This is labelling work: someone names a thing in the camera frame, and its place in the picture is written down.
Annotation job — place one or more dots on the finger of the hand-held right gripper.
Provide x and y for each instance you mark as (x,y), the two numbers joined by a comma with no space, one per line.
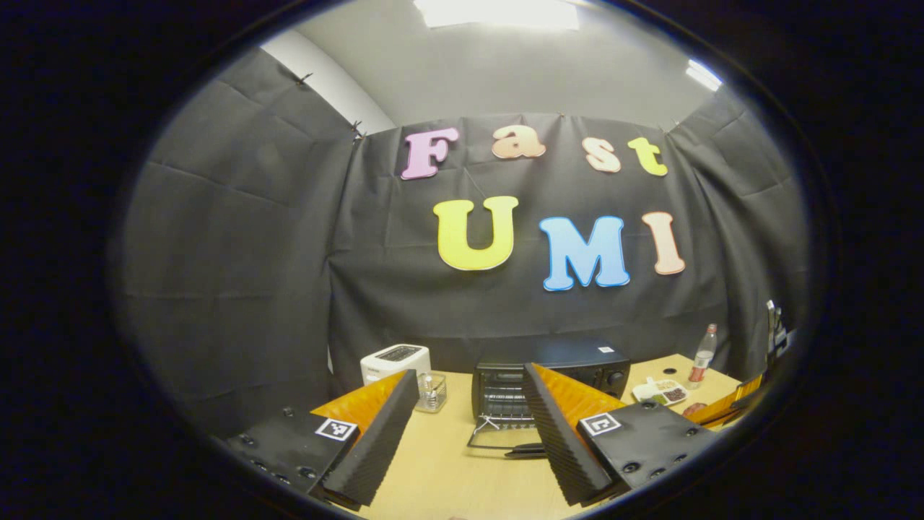
(736,404)

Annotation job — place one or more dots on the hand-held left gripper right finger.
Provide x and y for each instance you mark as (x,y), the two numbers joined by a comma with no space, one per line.
(559,433)

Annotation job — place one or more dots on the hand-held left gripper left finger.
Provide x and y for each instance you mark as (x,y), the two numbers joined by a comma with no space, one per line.
(379,444)

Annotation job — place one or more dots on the red sausage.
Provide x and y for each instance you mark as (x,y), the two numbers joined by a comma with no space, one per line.
(694,409)

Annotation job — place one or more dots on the black electric oven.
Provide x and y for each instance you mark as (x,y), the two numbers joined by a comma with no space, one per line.
(577,361)

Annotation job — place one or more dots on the clear bottle with red label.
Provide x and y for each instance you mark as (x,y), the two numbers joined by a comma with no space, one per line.
(702,361)

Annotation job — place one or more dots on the clear glass jar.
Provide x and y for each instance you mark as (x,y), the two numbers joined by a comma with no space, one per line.
(432,393)

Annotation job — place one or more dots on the white divided plate with beans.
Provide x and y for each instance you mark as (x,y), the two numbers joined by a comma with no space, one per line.
(660,392)

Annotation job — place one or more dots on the white toaster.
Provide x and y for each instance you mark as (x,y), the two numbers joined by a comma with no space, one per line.
(393,360)

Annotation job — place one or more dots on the black backdrop cloth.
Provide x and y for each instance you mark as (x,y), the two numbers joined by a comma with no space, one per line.
(253,253)

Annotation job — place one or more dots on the small ceiling light panel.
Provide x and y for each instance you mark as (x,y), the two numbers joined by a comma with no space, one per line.
(704,74)

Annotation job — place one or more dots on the large ceiling light panel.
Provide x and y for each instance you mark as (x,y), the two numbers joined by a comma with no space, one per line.
(498,13)

